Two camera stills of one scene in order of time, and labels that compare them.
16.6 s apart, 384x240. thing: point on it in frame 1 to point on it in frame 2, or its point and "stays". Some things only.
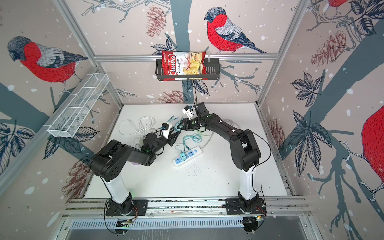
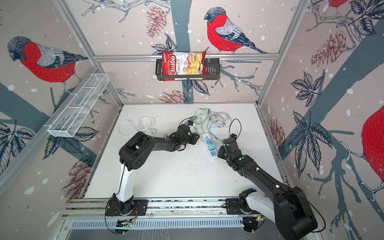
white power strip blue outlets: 190,154 to 207,140
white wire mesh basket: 71,116 stays
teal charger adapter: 177,124 to 211,146
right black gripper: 186,124 to 220,153
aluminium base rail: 276,207 stays
